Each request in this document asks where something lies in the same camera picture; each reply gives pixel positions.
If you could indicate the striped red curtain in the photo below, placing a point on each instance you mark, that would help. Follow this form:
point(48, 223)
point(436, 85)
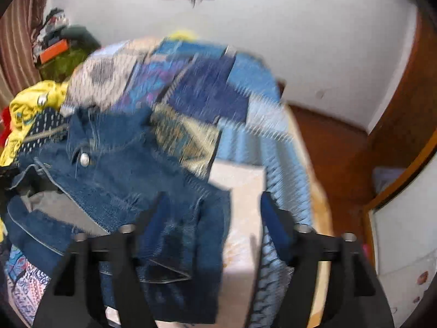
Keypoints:
point(21, 21)

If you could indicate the dark green pillow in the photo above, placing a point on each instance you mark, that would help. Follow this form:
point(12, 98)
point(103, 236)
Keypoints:
point(81, 35)

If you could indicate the yellow fleece blanket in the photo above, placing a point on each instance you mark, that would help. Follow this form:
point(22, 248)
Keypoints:
point(23, 111)

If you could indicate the blue denim jacket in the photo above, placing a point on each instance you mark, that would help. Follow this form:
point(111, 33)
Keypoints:
point(103, 173)

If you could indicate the patchwork blue quilt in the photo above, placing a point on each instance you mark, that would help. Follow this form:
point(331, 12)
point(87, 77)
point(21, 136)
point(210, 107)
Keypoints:
point(217, 111)

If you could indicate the orange shoe box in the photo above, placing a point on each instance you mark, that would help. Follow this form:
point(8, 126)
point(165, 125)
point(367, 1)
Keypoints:
point(53, 51)

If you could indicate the brown wooden door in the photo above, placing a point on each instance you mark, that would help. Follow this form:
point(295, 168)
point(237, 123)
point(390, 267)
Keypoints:
point(405, 135)

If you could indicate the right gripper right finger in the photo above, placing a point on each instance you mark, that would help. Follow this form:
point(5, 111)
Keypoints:
point(355, 297)

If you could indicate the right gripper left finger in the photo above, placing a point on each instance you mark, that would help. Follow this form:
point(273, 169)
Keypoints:
point(74, 297)

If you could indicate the red plush toy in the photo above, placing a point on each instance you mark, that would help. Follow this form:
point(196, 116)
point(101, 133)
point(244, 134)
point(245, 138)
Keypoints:
point(5, 126)

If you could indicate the navy dotted bandana cloth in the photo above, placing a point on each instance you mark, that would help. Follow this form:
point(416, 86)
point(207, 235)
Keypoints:
point(49, 126)

